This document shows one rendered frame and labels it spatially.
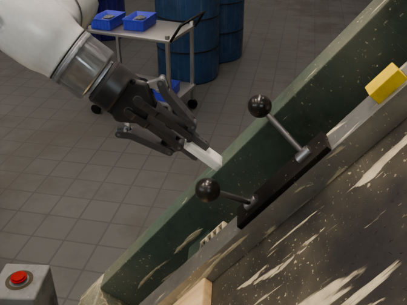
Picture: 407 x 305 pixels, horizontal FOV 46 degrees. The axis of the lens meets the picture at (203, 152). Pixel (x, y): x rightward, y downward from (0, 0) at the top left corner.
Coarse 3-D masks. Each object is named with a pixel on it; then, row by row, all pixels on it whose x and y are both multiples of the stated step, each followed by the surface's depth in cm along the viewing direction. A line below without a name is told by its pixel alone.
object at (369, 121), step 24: (360, 120) 68; (384, 120) 67; (336, 144) 70; (360, 144) 69; (312, 168) 72; (336, 168) 71; (288, 192) 74; (312, 192) 74; (264, 216) 77; (288, 216) 76; (216, 240) 84; (240, 240) 80; (192, 264) 86; (216, 264) 83; (168, 288) 88
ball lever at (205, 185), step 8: (200, 184) 70; (208, 184) 70; (216, 184) 71; (200, 192) 70; (208, 192) 70; (216, 192) 70; (224, 192) 74; (200, 200) 71; (208, 200) 71; (240, 200) 76; (248, 200) 77; (256, 200) 77; (248, 208) 78
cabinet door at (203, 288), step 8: (208, 280) 84; (192, 288) 85; (200, 288) 83; (208, 288) 83; (184, 296) 86; (192, 296) 84; (200, 296) 81; (208, 296) 81; (176, 304) 87; (184, 304) 84; (192, 304) 82; (200, 304) 79; (208, 304) 80
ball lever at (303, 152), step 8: (256, 96) 74; (264, 96) 74; (248, 104) 75; (256, 104) 74; (264, 104) 74; (256, 112) 74; (264, 112) 74; (272, 120) 74; (280, 128) 74; (288, 136) 74; (296, 144) 73; (304, 152) 72
